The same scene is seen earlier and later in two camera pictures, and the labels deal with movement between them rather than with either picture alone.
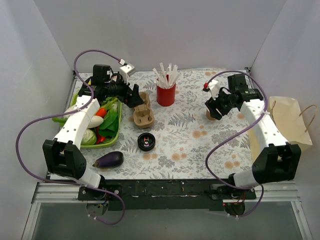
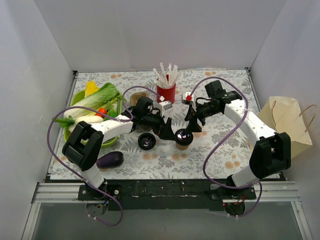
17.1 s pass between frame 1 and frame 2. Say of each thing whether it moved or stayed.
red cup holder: stayed
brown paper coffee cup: moved
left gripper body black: moved
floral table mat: stayed
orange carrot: stayed
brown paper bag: stayed
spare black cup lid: stayed
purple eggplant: stayed
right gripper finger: moved
